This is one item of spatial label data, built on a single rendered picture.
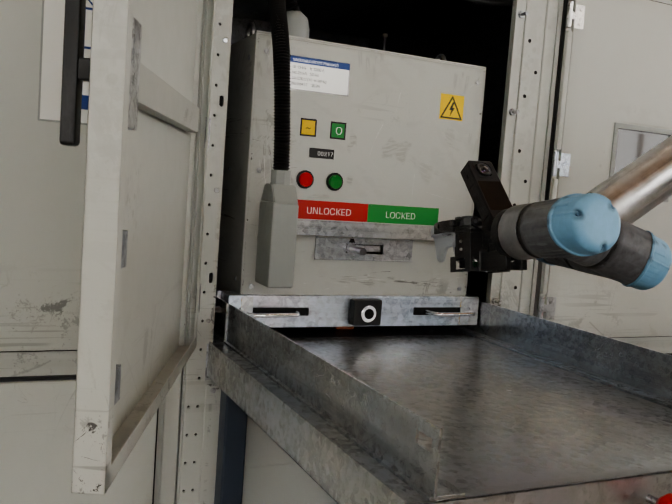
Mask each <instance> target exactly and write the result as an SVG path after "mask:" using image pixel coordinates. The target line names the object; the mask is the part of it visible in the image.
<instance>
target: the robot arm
mask: <svg viewBox="0 0 672 504"><path fill-rule="evenodd" d="M460 173H461V175H462V178H463V180H464V182H465V184H466V187H467V189H468V191H469V193H470V196H471V198H472V200H473V202H474V205H475V207H476V209H477V211H478V214H479V215H478V216H462V217H455V220H447V221H441V222H437V223H436V224H434V227H433V228H432V230H431V237H433V238H434V241H435V248H436V255H437V260H438V261H439V262H440V263H442V262H444V260H445V258H446V254H447V251H448V249H449V248H450V247H453V250H454V254H455V257H450V272H464V271H474V272H478V271H487V273H499V272H510V270H527V260H528V259H536V260H538V261H541V262H544V263H546V264H548V265H552V266H555V265H557V266H561V267H565V268H569V269H574V270H577V271H580V272H584V273H588V274H592V275H597V276H601V277H605V278H609V279H612V280H615V281H618V282H620V283H621V284H622V285H624V286H626V287H632V288H635V289H638V290H648V289H651V288H653V287H655V286H657V285H658V284H660V283H661V282H662V281H663V280H664V278H665V277H666V275H667V274H668V270H670V266H671V262H672V254H671V250H670V248H669V246H668V244H667V243H666V242H665V241H663V240H662V239H660V238H658V237H656V236H655V235H654V234H653V233H652V232H650V231H645V230H643V229H641V228H639V227H637V226H634V225H632V223H633V222H635V221H636V220H638V219H639V218H640V217H642V216H643V215H645V214H646V213H648V212H649V211H650V210H652V209H653V208H655V207H656V206H658V205H659V204H660V203H662V202H663V201H665V200H666V199H667V198H669V197H670V196H672V135H671V136H670V137H668V138H667V139H665V140H664V141H662V142H661V143H659V144H658V145H657V146H655V147H654V148H652V149H651V150H649V151H648V152H646V153H645V154H643V155H642V156H640V157H639V158H637V159H636V160H635V161H633V162H632V163H630V164H629V165H627V166H626V167H624V168H623V169H621V170H620V171H618V172H617V173H615V174H614V175H612V176H611V177H610V178H608V179H607V180H605V181H604V182H602V183H601V184H599V185H598V186H596V187H595V188H593V189H592V190H590V191H589V192H588V193H586V194H582V193H575V194H569V195H566V196H564V197H561V198H555V199H550V200H544V201H539V202H533V203H527V204H522V205H516V206H512V204H511V202H510V200H509V198H508V196H507V194H506V192H505V189H504V187H503V185H502V183H501V181H500V179H499V177H498V175H497V173H496V171H495V168H494V166H493V164H492V163H491V162H490V161H471V160H469V161H468V162H467V163H466V165H465V166H464V168H463V169H462V170H461V172H460ZM456 261H457V262H458V263H459V268H465V269H456ZM511 261H514V262H511Z"/></svg>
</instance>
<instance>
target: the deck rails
mask: <svg viewBox="0 0 672 504"><path fill-rule="evenodd" d="M475 338H477V339H479V340H482V341H485V342H488V343H490V344H493V345H496V346H499V347H501V348H504V349H507V350H510V351H512V352H515V353H518V354H521V355H524V356H526V357H529V358H532V359H535V360H537V361H540V362H543V363H546V364H548V365H551V366H554V367H557V368H559V369H562V370H565V371H568V372H570V373H573V374H576V375H579V376H581V377H584V378H587V379H590V380H592V381H595V382H598V383H601V384H604V385H606V386H609V387H612V388H615V389H617V390H620V391H623V392H626V393H628V394H631V395H634V396H637V397H639V398H642V399H645V400H648V401H650V402H653V403H656V404H659V405H661V406H664V407H667V408H670V409H672V355H669V354H665V353H662V352H658V351H655V350H651V349H648V348H644V347H640V346H637V345H633V344H630V343H626V342H623V341H619V340H616V339H612V338H609V337H605V336H602V335H598V334H595V333H591V332H588V331H584V330H581V329H577V328H573V327H570V326H566V325H563V324H559V323H556V322H552V321H549V320H545V319H542V318H538V317H535V316H531V315H528V314H524V313H521V312H517V311H514V310H510V309H507V308H503V307H499V306H496V305H492V304H491V306H490V317H489V328H488V336H475ZM224 344H226V345H227V346H228V347H229V348H231V349H232V350H233V351H235V352H236V353H237V354H239V355H240V356H241V357H242V358H244V359H245V360H246V361H248V362H249V363H250V364H251V365H253V366H254V367H255V368H257V369H258V370H259V371H261V372H262V373H263V374H264V375H266V376H267V377H268V378H270V379H271V380H272V381H273V382H275V383H276V384H277V385H279V386H280V387H281V388H283V389H284V390H285V391H286V392H288V393H289V394H290V395H292V396H293V397H294V398H296V399H297V400H298V401H299V402H301V403H302V404H303V405H305V406H306V407H307V408H308V409H310V410H311V411H312V412H314V413H315V414H316V415H318V416H319V417H320V418H321V419H323V420H324V421H325V422H327V423H328V424H329V425H330V426H332V427H333V428H334V429H336V430H337V431H338V432H340V433H341V434H342V435H343V436H345V437H346V438H347V439H349V440H350V441H351V442H352V443H354V444H355V445H356V446H358V447H359V448H360V449H362V450H363V451H364V452H365V453H367V454H368V455H369V456H371V457H372V458H373V459H375V460H376V461H377V462H378V463H380V464H381V465H382V466H384V467H385V468H386V469H387V470H389V471H390V472H391V473H393V474H394V475H395V476H397V477H398V478H399V479H400V480H402V481H403V482H404V483H406V484H407V485H408V486H409V487H411V488H412V489H413V490H415V491H416V492H417V493H419V494H420V495H421V496H422V497H424V498H425V499H426V500H428V501H437V500H445V499H453V498H461V497H465V493H464V492H462V491H461V490H460V489H458V488H457V487H455V486H454V485H452V484H451V483H449V482H448V481H447V480H445V479H444V478H442V477H441V476H439V463H440V452H441V440H442V428H440V427H439V426H437V425H435V424H433V423H432V422H430V421H428V420H427V419H425V418H423V417H422V416H420V415H418V414H416V413H415V412H413V411H411V410H410V409H408V408H406V407H405V406H403V405H401V404H399V403H398V402H396V401H394V400H393V399H391V398H389V397H388V396H386V395H384V394H382V393H381V392H379V391H377V390H376V389H374V388H372V387H371V386H369V385H367V384H365V383H364V382H362V381H360V380H359V379H357V378H355V377H354V376H352V375H350V374H349V373H347V372H345V371H343V370H342V369H340V368H338V367H337V366H335V365H333V364H332V363H330V362H328V361H326V360H325V359H323V358H321V357H320V356H318V355H316V354H315V353H313V352H311V351H309V350H308V349H306V348H304V347H303V346H301V345H299V344H298V343H296V342H294V341H292V340H291V339H289V338H287V337H286V336H284V335H282V334H281V333H279V332H277V331H275V330H274V329H272V328H270V327H269V326H267V325H265V324H264V323H262V322H260V321H259V320H257V319H255V318H253V317H252V316H250V315H248V314H247V313H245V312H243V311H242V310H240V309H238V308H236V307H235V306H233V305H231V304H229V311H228V327H227V341H224ZM419 431H421V432H422V433H424V434H425V435H427V436H429V437H430V438H432V451H430V450H428V449H427V448H425V447H424V446H422V445H421V444H419V443H418V439H419Z"/></svg>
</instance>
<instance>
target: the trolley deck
mask: <svg viewBox="0 0 672 504"><path fill-rule="evenodd" d="M296 343H298V344H299V345H301V346H303V347H304V348H306V349H308V350H309V351H311V352H313V353H315V354H316V355H318V356H320V357H321V358H323V359H325V360H326V361H328V362H330V363H332V364H333V365H335V366H337V367H338V368H340V369H342V370H343V371H345V372H347V373H349V374H350V375H352V376H354V377H355V378H357V379H359V380H360V381H362V382H364V383H365V384H367V385H369V386H371V387H372V388H374V389H376V390H377V391H379V392H381V393H382V394H384V395H386V396H388V397H389V398H391V399H393V400H394V401H396V402H398V403H399V404H401V405H403V406H405V407H406V408H408V409H410V410H411V411H413V412H415V413H416V414H418V415H420V416H422V417H423V418H425V419H427V420H428V421H430V422H432V423H433V424H435V425H437V426H439V427H440V428H442V440H441V452H440V463H439V476H441V477H442V478H444V479H445V480H447V481H448V482H449V483H451V484H452V485H454V486H455V487H457V488H458V489H460V490H461V491H462V492H464V493H465V497H461V498H453V499H445V500H437V501H428V500H426V499H425V498H424V497H422V496H421V495H420V494H419V493H417V492H416V491H415V490H413V489H412V488H411V487H409V486H408V485H407V484H406V483H404V482H403V481H402V480H400V479H399V478H398V477H397V476H395V475H394V474H393V473H391V472H390V471H389V470H387V469H386V468H385V467H384V466H382V465H381V464H380V463H378V462H377V461H376V460H375V459H373V458H372V457H371V456H369V455H368V454H367V453H365V452H364V451H363V450H362V449H360V448H359V447H358V446H356V445H355V444H354V443H352V442H351V441H350V440H349V439H347V438H346V437H345V436H343V435H342V434H341V433H340V432H338V431H337V430H336V429H334V428H333V427H332V426H330V425H329V424H328V423H327V422H325V421H324V420H323V419H321V418H320V417H319V416H318V415H316V414H315V413H314V412H312V411H311V410H310V409H308V408H307V407H306V406H305V405H303V404H302V403H301V402H299V401H298V400H297V399H296V398H294V397H293V396H292V395H290V394H289V393H288V392H286V391H285V390H284V389H283V388H281V387H280V386H279V385H277V384H276V383H275V382H273V381H272V380H271V379H270V378H268V377H267V376H266V375H264V374H263V373H262V372H261V371H259V370H258V369H257V368H255V367H254V366H253V365H251V364H250V363H249V362H248V361H246V360H245V359H244V358H242V357H241V356H240V355H239V354H237V353H236V352H235V351H233V350H232V349H231V348H229V347H228V346H227V345H226V344H224V343H217V344H213V343H212V342H210V341H209V346H208V363H207V376H208V377H209V378H210V379H211V380H212V381H213V382H214V383H215V384H216V385H217V386H218V387H219V388H220V389H221V390H222V391H223V392H224V393H225V394H226V395H227V396H228V397H229V398H230V399H231V400H233V401H234V402H235V403H236V404H237V405H238V406H239V407H240V408H241V409H242V410H243V411H244V412H245V413H246V414H247V415H248V416H249V417H250V418H251V419H252V420H253V421H254V422H255V423H256V424H257V425H258V426H259V427H260V428H261V429H262V430H263V431H264V432H265V433H266V434H267V435H268V436H269V437H270V438H271V439H272V440H273V441H274V442H275V443H276V444H277V445H278V446H279V447H280V448H282V449H283V450H284V451H285V452H286V453H287V454H288V455H289V456H290V457H291V458H292V459H293V460H294V461H295V462H296V463H297V464H298V465H299V466H300V467H301V468H302V469H303V470H304V471H305V472H306V473H307V474H308V475H309V476H310V477H311V478H312V479H313V480H314V481H315V482H316V483H317V484H318V485H319V486H320V487H321V488H322V489H323V490H324V491H325V492H326V493H327V494H328V495H329V496H331V497H332V498H333V499H334V500H335V501H336V502H337V503H338V504H650V503H648V502H646V496H647V495H648V494H651V495H653V496H655V497H657V498H660V497H661V496H663V495H666V494H668V493H672V409H670V408H667V407H664V406H661V405H659V404H656V403H653V402H650V401H648V400H645V399H642V398H639V397H637V396H634V395H631V394H628V393H626V392H623V391H620V390H617V389H615V388H612V387H609V386H606V385H604V384H601V383H598V382H595V381H592V380H590V379H587V378H584V377H581V376H579V375H576V374H573V373H570V372H568V371H565V370H562V369H559V368H557V367H554V366H551V365H548V364H546V363H543V362H540V361H537V360H535V359H532V358H529V357H526V356H524V355H521V354H518V353H515V352H512V351H510V350H507V349H504V348H501V347H499V346H496V345H493V344H490V343H488V342H485V341H482V340H479V339H477V338H450V339H403V340H357V341H310V342H296Z"/></svg>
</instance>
